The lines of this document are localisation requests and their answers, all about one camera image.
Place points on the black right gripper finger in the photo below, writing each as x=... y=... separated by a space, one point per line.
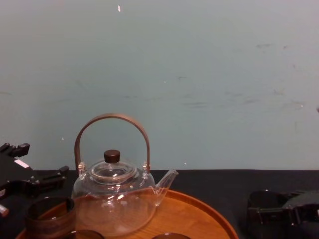
x=274 y=214
x=309 y=211

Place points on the dark glass cup, wooden sleeve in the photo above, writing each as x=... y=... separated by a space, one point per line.
x=47 y=219

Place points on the small dark glass cup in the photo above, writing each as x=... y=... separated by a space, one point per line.
x=84 y=234
x=168 y=236

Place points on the round wooden tray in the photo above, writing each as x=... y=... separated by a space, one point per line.
x=199 y=219

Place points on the black table cloth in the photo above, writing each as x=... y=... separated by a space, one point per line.
x=211 y=181

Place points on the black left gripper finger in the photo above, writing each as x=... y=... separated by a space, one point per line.
x=53 y=178
x=21 y=149

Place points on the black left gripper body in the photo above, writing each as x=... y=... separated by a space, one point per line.
x=13 y=173

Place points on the glass lid with brown knob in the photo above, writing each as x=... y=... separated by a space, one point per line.
x=111 y=171

